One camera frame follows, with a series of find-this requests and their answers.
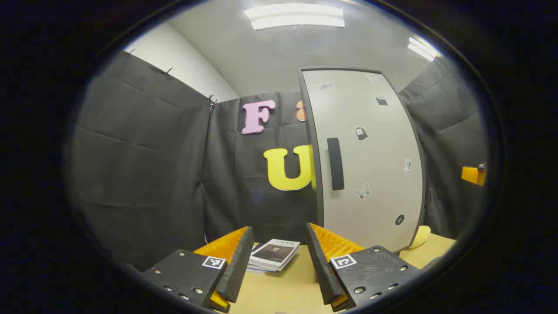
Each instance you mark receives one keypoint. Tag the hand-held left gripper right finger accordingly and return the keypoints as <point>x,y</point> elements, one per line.
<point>320,266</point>

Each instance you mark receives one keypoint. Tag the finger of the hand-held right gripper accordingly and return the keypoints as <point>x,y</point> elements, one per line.
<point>473,175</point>

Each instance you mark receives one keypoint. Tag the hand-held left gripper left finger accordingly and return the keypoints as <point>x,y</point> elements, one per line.
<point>239,266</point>

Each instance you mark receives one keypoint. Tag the grey cabinet door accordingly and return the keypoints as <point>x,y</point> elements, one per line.
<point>375,174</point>

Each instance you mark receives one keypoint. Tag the dark cover book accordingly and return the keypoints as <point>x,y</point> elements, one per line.
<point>257,248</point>

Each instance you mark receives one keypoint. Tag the yellow fluffy ball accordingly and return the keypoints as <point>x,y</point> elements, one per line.
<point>420,237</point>

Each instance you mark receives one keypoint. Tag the small ceiling light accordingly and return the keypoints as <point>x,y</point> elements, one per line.
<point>422,49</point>

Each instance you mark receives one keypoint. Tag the black backdrop cloth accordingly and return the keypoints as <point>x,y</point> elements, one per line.
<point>144,152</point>

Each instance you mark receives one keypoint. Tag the long ceiling light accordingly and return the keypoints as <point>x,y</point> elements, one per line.
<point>294,16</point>

